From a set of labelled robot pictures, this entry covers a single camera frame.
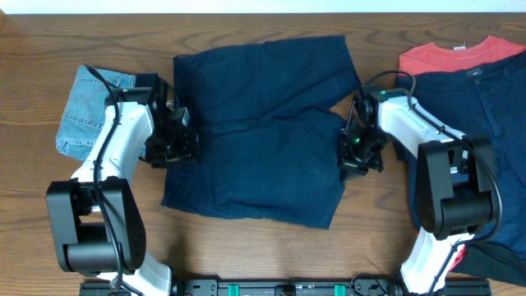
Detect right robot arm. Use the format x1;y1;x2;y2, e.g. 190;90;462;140
339;85;502;295

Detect folded light blue jeans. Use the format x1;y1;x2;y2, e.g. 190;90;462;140
55;64;147;162

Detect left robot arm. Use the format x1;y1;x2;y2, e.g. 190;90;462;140
46;73;199;295

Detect dark navy pants pile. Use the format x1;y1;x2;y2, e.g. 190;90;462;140
393;51;526;287

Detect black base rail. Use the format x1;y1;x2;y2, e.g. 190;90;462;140
79;273;492;296

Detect navy blue shorts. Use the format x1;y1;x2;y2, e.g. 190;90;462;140
162;35;360;229

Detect red t-shirt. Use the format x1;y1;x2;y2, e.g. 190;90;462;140
399;35;525;76

